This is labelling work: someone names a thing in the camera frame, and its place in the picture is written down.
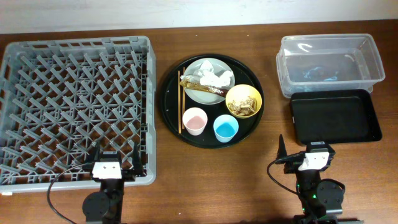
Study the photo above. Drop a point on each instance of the grey dishwasher rack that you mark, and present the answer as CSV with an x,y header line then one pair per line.
x,y
59,97

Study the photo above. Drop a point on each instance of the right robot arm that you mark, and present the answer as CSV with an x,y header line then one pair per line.
x,y
321,199

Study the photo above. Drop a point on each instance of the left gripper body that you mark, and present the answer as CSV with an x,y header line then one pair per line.
x,y
129,174

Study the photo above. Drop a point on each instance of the left wooden chopstick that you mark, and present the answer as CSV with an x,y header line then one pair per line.
x,y
179,103

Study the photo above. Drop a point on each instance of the clear plastic storage bin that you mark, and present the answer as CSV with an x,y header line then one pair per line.
x,y
328,62

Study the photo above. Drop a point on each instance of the right wooden chopstick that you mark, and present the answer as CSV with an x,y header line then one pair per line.
x,y
183,100

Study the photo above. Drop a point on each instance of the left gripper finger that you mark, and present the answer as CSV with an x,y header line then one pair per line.
x,y
136,160
95,153

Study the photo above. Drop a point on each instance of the round black tray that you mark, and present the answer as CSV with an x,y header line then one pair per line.
x,y
168,104

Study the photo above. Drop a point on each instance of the blue cup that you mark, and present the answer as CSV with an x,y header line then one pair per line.
x,y
225,127

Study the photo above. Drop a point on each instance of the yellow bowl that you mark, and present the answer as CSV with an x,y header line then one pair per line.
x,y
242,91

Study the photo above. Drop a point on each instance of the peanut shells and rice scraps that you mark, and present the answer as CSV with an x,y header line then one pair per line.
x,y
243,107

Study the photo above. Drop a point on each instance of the pink cup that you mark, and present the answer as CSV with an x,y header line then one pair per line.
x,y
194,120

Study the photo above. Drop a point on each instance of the wooden chopstick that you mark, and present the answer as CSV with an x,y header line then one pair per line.
x,y
183,100
179,103

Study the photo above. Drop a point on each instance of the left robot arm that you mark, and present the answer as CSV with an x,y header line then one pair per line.
x,y
105,205

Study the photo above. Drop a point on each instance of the white tissue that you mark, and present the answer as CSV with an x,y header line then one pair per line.
x,y
210,72

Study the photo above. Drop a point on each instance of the black rectangular tray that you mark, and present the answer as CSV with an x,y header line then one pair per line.
x,y
341,116

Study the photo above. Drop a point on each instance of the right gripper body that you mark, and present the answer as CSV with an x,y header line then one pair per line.
x,y
295,162

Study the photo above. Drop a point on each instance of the grey plate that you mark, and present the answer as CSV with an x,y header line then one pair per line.
x,y
202,95

